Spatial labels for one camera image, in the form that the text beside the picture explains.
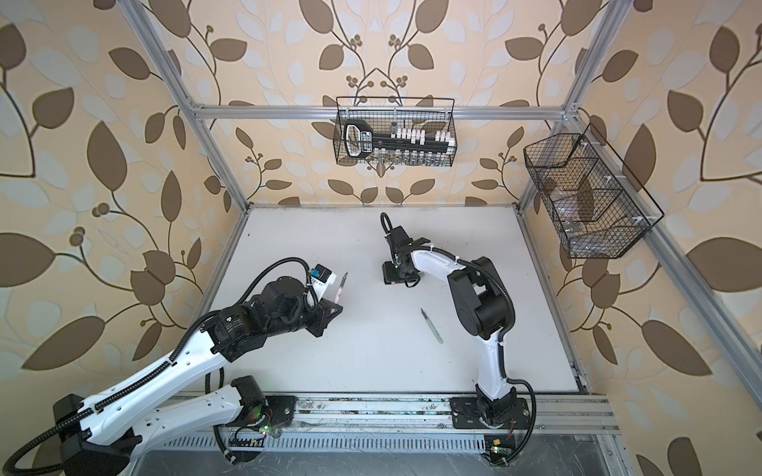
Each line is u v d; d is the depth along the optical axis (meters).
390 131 0.80
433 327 0.89
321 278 0.63
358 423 0.74
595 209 0.73
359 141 0.84
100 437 0.39
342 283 0.71
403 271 0.84
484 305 0.53
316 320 0.62
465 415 0.73
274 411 0.74
